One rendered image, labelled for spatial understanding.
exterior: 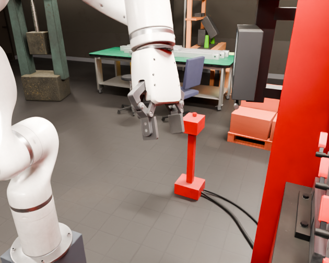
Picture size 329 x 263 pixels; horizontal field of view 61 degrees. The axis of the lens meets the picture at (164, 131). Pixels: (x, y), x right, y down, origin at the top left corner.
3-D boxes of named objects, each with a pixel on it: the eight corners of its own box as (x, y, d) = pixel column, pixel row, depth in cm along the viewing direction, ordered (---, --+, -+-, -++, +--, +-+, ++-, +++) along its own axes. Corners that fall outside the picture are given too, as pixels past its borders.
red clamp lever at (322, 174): (320, 155, 83) (315, 186, 79) (336, 158, 81) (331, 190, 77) (319, 157, 84) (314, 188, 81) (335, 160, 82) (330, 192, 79)
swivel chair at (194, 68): (201, 116, 468) (205, 55, 426) (191, 128, 422) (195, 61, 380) (169, 111, 488) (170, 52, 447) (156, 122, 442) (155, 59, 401)
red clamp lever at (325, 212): (320, 193, 66) (314, 234, 63) (340, 198, 65) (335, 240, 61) (319, 195, 68) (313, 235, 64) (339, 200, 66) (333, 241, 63)
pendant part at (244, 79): (231, 80, 195) (236, 24, 180) (249, 80, 192) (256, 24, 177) (231, 99, 155) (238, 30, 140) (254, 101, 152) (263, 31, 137)
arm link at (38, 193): (-1, 208, 82) (-24, 133, 72) (42, 174, 98) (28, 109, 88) (34, 216, 78) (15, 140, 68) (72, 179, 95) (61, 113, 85)
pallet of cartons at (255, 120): (237, 122, 442) (242, 80, 414) (316, 135, 401) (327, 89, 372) (225, 144, 376) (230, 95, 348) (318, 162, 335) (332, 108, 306)
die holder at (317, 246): (310, 192, 139) (315, 176, 135) (324, 195, 136) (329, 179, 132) (308, 272, 98) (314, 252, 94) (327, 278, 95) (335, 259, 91)
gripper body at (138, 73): (152, 53, 59) (160, 106, 60) (119, 47, 51) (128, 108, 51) (183, 44, 55) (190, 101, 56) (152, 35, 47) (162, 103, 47)
